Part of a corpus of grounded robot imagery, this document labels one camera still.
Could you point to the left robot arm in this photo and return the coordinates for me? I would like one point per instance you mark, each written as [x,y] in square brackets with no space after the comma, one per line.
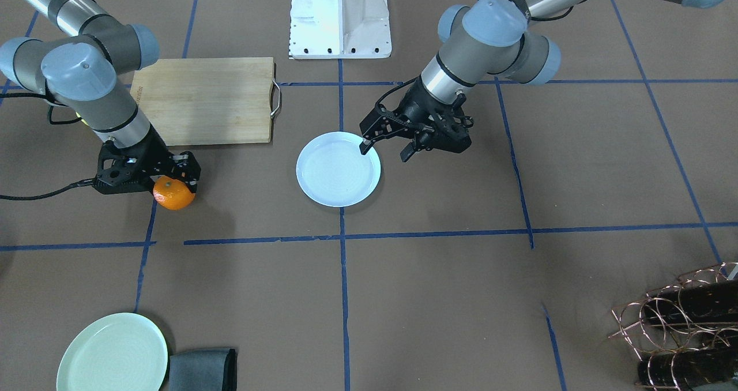
[491,37]

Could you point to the bamboo cutting board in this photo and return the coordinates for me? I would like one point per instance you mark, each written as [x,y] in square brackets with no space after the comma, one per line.
[208,101]

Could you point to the dark green wine bottle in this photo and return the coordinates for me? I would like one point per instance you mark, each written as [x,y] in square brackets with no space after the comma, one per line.
[700,304]

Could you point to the grey folded cloth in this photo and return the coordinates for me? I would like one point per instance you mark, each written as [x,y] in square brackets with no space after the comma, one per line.
[204,369]

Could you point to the copper wire bottle rack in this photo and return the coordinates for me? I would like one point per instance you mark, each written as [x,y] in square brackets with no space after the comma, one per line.
[684,334]

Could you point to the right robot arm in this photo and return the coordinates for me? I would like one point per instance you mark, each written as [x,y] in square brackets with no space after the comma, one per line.
[82,72]

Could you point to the light blue plate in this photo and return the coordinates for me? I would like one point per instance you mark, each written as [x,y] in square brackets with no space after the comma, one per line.
[332,171]

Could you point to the orange fruit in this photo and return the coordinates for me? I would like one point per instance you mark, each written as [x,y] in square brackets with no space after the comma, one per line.
[172,194]

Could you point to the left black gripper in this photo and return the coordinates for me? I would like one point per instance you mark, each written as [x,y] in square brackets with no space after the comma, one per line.
[416,110]

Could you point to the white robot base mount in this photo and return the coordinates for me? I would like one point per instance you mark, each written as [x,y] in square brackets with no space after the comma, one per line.
[321,29]

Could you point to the light green plate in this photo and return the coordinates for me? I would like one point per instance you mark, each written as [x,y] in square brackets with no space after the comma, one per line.
[122,351]

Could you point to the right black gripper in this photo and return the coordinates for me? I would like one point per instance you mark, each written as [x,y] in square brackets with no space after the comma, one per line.
[154,152]

